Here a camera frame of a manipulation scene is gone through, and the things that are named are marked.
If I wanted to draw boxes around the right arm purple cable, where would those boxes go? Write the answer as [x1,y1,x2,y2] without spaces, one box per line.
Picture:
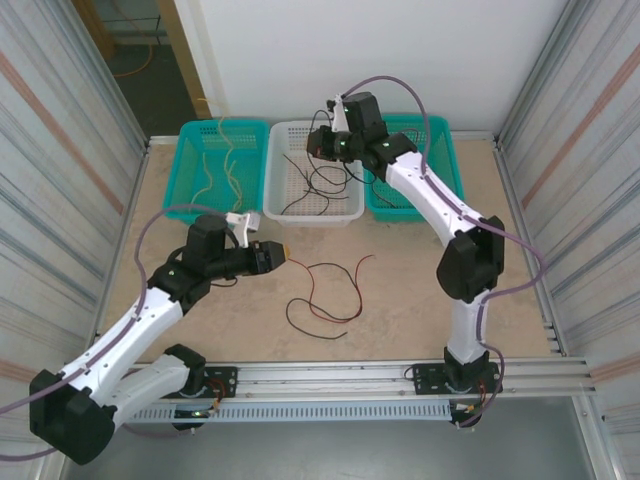
[343,74,549,430]

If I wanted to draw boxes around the short yellow cable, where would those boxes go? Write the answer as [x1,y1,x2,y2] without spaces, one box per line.
[191,151,216,202]

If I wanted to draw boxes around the aluminium mounting rail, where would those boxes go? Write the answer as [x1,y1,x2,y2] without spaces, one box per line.
[57,355,599,403]

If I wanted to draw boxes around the left base red black wires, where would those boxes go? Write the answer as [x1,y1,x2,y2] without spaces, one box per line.
[207,377,237,414]

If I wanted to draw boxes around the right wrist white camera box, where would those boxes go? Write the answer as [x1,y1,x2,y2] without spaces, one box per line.
[327,93,351,134]

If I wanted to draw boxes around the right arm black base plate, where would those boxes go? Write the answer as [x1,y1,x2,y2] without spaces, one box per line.
[412,360,503,396]

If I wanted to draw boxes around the teal plastic basket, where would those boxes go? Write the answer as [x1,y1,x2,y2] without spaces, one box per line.
[162,118,271,229]
[360,114,467,225]

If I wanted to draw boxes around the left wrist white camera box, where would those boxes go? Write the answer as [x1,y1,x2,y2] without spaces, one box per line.
[225,212,261,249]

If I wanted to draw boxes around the long yellow cable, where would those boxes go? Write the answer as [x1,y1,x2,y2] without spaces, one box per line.
[198,97,242,214]

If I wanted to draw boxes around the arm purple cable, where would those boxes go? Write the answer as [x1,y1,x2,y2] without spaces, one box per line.
[343,74,549,430]
[0,204,231,461]

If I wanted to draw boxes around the right base red black wires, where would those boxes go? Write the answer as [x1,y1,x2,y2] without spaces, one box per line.
[467,382,490,415]

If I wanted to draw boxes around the wooden furniture piece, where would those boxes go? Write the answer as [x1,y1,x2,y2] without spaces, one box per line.
[73,0,117,61]

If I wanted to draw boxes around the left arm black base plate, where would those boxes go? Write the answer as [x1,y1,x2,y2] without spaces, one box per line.
[192,366,239,400]

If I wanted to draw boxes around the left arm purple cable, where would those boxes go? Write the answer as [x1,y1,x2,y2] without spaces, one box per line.
[0,204,231,461]

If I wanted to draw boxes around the wooden door frame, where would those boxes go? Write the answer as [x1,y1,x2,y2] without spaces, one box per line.
[157,0,211,120]

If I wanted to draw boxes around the white plastic basket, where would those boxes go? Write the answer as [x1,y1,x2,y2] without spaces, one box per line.
[262,119,365,227]

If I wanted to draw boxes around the black cable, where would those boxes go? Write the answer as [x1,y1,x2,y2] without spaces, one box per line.
[279,192,334,216]
[281,108,364,199]

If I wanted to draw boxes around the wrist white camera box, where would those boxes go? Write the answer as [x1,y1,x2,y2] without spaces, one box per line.
[225,212,261,249]
[327,93,351,134]

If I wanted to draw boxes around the base red black wires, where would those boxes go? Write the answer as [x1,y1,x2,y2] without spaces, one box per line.
[207,377,237,414]
[467,382,490,415]

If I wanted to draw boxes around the orange floor cable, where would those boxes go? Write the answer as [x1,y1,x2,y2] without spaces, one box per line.
[115,43,157,79]

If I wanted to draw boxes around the grey slotted cable duct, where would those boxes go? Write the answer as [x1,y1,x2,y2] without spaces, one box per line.
[129,402,454,425]

